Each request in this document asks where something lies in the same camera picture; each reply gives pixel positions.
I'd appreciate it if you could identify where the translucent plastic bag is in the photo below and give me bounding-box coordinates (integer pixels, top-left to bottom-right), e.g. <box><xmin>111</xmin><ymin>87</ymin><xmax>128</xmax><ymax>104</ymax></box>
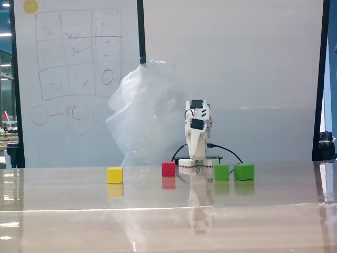
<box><xmin>105</xmin><ymin>60</ymin><xmax>190</xmax><ymax>167</ymax></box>

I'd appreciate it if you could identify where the black table clamp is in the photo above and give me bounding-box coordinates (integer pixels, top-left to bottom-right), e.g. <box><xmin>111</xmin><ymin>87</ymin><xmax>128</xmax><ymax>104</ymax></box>
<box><xmin>181</xmin><ymin>155</ymin><xmax>224</xmax><ymax>161</ymax></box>

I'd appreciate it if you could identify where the red wooden cube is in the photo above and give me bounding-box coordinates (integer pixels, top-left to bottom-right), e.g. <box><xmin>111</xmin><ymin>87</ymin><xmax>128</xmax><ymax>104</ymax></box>
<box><xmin>161</xmin><ymin>162</ymin><xmax>176</xmax><ymax>177</ymax></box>

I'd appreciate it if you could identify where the whiteboard with marker drawings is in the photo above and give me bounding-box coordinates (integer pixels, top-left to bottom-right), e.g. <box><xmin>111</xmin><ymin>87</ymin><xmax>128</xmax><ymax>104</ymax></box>
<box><xmin>9</xmin><ymin>0</ymin><xmax>147</xmax><ymax>169</ymax></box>

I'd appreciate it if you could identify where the yellow round magnet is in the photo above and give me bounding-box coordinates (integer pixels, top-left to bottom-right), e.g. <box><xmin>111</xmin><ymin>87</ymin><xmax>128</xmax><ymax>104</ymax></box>
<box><xmin>23</xmin><ymin>0</ymin><xmax>39</xmax><ymax>14</ymax></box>

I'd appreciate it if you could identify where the black cable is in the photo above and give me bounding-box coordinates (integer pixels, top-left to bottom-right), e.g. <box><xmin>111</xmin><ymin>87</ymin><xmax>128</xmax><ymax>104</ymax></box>
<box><xmin>206</xmin><ymin>143</ymin><xmax>244</xmax><ymax>166</ymax></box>
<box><xmin>171</xmin><ymin>144</ymin><xmax>186</xmax><ymax>162</ymax></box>

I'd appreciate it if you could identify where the blank whiteboard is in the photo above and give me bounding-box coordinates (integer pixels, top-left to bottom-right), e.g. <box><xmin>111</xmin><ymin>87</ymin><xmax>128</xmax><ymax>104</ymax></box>
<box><xmin>136</xmin><ymin>0</ymin><xmax>331</xmax><ymax>162</ymax></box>

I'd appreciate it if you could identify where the yellow wooden cube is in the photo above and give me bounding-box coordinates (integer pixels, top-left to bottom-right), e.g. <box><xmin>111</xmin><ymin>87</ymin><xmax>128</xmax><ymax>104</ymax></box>
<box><xmin>107</xmin><ymin>167</ymin><xmax>124</xmax><ymax>184</ymax></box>

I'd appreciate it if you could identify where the green wooden cube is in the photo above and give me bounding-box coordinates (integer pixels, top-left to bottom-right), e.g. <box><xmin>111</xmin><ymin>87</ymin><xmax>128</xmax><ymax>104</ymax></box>
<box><xmin>234</xmin><ymin>164</ymin><xmax>255</xmax><ymax>181</ymax></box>
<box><xmin>214</xmin><ymin>164</ymin><xmax>230</xmax><ymax>181</ymax></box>

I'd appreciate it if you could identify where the black whiteboard stand foot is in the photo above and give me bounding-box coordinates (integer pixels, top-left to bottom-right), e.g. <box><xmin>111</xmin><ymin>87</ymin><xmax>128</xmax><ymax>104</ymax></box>
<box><xmin>316</xmin><ymin>131</ymin><xmax>337</xmax><ymax>161</ymax></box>
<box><xmin>6</xmin><ymin>142</ymin><xmax>26</xmax><ymax>169</ymax></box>

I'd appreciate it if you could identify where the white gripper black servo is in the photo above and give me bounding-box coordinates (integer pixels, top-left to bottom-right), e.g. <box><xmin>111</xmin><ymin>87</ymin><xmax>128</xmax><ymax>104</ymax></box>
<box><xmin>184</xmin><ymin>118</ymin><xmax>207</xmax><ymax>161</ymax></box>

